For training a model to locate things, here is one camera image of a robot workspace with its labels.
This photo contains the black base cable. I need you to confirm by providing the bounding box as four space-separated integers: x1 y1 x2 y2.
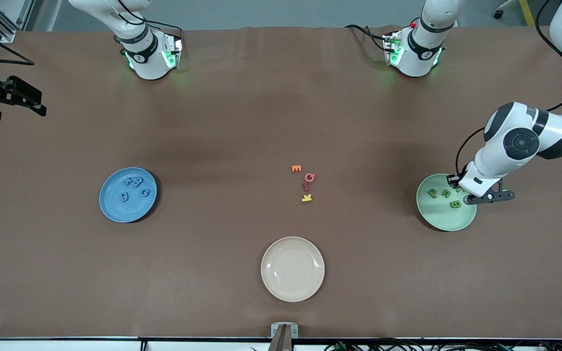
344 23 390 53
114 0 184 49

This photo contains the light green plate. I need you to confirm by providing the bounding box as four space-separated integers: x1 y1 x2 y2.
416 174 478 232

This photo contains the silver aluminium frame profile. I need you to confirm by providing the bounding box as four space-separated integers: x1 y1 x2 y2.
0 0 35 44

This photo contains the grey camera stand post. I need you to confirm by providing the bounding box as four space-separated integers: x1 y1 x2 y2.
267 326 293 351

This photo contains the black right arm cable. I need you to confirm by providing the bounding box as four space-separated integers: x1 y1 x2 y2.
0 22 35 67

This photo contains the beige plate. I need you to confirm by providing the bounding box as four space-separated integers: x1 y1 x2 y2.
261 236 325 303

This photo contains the black right base cable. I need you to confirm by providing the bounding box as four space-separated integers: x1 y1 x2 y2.
114 0 184 49

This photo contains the blue plate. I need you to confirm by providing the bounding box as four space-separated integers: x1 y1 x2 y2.
99 167 158 224

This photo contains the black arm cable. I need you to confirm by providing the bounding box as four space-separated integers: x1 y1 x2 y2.
456 0 562 177
0 22 35 67

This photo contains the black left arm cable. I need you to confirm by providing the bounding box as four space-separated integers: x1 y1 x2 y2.
456 0 562 177

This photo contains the office chair caster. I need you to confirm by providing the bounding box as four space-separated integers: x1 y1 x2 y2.
494 0 518 20

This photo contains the brown paper table cover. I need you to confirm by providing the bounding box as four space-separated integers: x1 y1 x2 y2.
0 25 562 339

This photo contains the black left base cable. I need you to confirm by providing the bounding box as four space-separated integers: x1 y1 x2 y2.
344 23 390 53

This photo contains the silver camera stand bracket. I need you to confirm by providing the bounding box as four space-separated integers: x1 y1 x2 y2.
271 322 299 338

